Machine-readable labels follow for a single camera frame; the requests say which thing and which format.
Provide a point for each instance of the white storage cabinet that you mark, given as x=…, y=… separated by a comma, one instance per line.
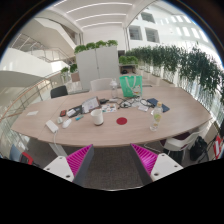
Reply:
x=97, y=64

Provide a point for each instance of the green tote bag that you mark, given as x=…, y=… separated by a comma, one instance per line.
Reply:
x=131, y=85

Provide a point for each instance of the white chair right side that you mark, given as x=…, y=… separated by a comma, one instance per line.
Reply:
x=177, y=145

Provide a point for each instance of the blue marker pen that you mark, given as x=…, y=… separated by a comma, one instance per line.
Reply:
x=79, y=117

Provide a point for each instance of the white ceramic mug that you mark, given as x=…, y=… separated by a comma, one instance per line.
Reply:
x=97, y=116

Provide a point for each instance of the colourful sticker sheet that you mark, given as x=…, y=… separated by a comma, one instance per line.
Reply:
x=111, y=107

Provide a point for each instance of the black office chair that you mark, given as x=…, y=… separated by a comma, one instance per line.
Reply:
x=59, y=91

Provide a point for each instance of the white computer mouse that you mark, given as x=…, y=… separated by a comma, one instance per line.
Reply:
x=66, y=123

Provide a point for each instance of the clear plastic water bottle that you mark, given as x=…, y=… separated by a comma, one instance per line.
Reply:
x=157, y=114

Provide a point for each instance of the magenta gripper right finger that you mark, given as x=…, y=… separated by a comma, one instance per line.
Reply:
x=151, y=166

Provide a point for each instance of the small clear bottle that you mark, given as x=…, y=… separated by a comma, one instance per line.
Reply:
x=114, y=87

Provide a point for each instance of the white paper sheet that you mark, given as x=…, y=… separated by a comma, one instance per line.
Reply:
x=33, y=113

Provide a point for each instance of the white chair behind table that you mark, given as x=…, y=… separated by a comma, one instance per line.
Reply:
x=100, y=84

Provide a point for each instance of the hanging green plant row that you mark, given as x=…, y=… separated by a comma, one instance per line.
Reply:
x=193, y=65

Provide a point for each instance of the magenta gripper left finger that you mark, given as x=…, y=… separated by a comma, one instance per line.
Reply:
x=73, y=167

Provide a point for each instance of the white power adapter box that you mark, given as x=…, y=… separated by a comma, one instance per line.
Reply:
x=52, y=126

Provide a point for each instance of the black backpack on floor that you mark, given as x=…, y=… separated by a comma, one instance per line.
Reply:
x=198, y=149

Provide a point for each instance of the red round coaster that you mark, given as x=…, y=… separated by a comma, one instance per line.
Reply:
x=121, y=121

